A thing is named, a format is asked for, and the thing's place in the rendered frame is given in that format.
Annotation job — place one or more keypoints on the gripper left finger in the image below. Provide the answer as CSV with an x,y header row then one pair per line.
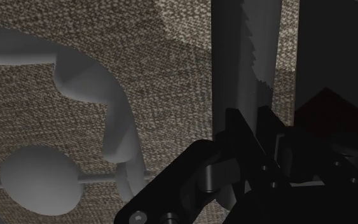
x,y
178,183

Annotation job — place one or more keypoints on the red robot stand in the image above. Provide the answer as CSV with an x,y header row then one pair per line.
x,y
330,111

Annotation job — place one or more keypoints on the beige woven fabric sofa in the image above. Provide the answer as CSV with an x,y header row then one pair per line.
x,y
166,108

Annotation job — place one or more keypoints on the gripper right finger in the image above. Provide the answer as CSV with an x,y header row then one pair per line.
x,y
315,155

